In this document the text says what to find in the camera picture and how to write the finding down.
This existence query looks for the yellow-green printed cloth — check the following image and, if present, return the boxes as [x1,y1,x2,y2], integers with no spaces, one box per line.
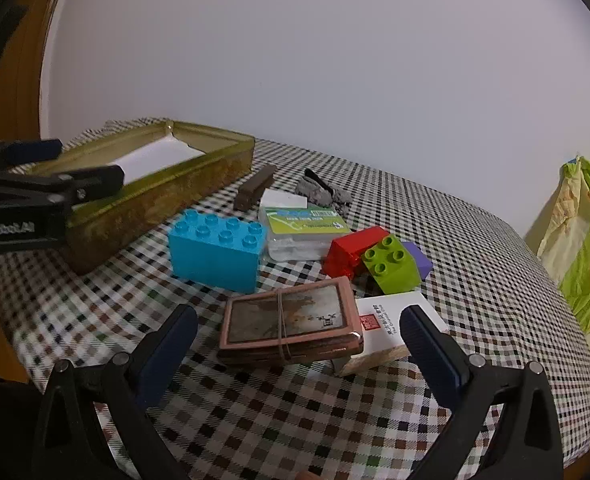
[537,152,590,356]

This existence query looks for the gold-green metal tray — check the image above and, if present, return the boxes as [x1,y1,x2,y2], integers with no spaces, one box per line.
[12,119,256,276]

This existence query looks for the purple building block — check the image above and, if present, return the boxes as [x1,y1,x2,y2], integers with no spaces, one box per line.
[400,241,434,282]

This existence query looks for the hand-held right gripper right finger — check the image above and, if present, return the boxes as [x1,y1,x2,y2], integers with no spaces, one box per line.
[399,305,564,480]

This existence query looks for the dark brown wooden block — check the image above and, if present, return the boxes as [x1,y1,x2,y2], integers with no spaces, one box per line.
[233,164,277,212]

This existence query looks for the green building block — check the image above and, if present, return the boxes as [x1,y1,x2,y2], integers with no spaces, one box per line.
[361,235,422,296]

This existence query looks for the checkered tablecloth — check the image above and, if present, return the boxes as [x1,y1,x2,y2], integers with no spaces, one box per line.
[0,119,590,480]

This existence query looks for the clear plastic box green label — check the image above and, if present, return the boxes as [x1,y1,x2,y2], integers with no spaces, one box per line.
[259,205,353,262]

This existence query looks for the white paper sheet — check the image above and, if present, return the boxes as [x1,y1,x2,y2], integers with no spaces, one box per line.
[110,136,208,183]

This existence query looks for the grey floral cloth bundle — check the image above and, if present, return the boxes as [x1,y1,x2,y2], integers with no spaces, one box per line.
[295,169,353,211]

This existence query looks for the red building block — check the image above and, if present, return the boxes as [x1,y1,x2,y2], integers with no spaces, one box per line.
[323,226,392,280]

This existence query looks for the brown wooden door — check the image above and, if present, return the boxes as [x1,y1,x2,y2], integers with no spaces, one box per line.
[0,0,76,171]

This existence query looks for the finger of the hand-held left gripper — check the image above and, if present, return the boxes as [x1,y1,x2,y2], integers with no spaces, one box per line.
[0,139,64,171]
[0,164,126,208]

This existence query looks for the white eraser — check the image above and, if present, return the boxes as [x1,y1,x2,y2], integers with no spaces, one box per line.
[260,190,309,209]

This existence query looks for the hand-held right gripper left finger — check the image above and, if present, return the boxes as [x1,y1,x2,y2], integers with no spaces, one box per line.
[32,304,199,480]

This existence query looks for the blue cartoon card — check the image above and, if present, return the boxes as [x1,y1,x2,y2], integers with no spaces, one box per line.
[168,209,267,295]

